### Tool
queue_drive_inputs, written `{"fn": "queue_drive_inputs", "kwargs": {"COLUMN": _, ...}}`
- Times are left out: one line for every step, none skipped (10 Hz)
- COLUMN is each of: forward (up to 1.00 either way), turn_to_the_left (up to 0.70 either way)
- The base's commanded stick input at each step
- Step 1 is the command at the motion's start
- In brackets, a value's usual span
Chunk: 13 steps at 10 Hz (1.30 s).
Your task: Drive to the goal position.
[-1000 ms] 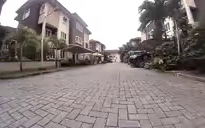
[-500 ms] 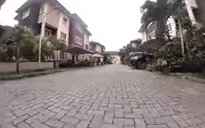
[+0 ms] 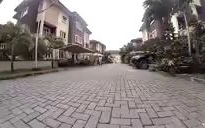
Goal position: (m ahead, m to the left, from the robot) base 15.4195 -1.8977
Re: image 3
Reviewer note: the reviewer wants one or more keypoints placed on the pale building at street end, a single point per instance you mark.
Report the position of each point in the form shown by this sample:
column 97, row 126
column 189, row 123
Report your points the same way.
column 114, row 56

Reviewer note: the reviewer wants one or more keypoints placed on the pale carport canopy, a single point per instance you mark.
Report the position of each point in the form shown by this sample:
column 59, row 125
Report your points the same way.
column 75, row 48

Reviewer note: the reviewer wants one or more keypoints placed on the grey brick paved road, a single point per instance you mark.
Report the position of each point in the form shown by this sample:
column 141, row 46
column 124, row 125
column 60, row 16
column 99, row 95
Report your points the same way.
column 106, row 96

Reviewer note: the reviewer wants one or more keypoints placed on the dark car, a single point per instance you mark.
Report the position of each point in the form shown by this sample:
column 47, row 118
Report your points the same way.
column 141, row 60

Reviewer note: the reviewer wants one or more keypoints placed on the brown and cream building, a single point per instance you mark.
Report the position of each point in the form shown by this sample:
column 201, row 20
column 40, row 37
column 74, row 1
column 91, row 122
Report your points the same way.
column 156, row 31
column 53, row 18

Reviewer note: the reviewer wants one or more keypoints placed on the white pole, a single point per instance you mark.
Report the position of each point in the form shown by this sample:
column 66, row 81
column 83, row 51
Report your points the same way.
column 36, row 46

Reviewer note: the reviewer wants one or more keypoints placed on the trees and bushes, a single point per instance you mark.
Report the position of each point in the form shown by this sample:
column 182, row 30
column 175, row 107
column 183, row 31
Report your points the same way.
column 180, row 53

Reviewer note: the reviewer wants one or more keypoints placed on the kerb strip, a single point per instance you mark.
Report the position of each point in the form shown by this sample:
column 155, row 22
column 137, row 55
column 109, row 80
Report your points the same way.
column 20, row 73
column 196, row 79

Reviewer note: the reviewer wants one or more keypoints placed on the green trees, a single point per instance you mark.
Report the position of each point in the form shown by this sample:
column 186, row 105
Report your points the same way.
column 18, row 41

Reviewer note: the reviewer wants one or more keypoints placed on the low pale wall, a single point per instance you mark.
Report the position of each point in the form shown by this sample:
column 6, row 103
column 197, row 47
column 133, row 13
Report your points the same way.
column 21, row 65

